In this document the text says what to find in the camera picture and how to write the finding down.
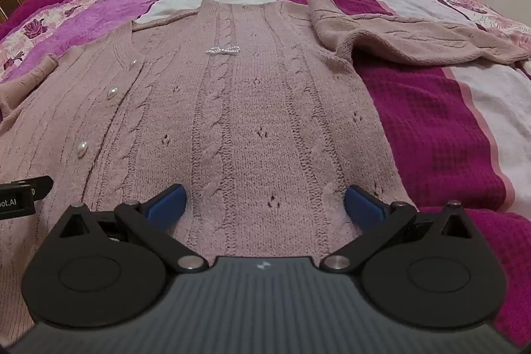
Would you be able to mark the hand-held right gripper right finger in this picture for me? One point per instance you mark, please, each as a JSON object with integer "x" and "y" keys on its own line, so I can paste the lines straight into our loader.
{"x": 364, "y": 209}

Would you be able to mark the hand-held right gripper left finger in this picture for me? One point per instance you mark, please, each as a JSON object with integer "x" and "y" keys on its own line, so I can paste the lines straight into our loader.
{"x": 166, "y": 205}

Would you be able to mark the pink knitted cardigan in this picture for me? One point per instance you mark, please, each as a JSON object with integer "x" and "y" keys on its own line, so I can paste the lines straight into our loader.
{"x": 249, "y": 109}

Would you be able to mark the magenta floral striped bedspread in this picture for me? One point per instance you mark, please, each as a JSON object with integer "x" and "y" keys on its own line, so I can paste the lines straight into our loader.
{"x": 415, "y": 109}

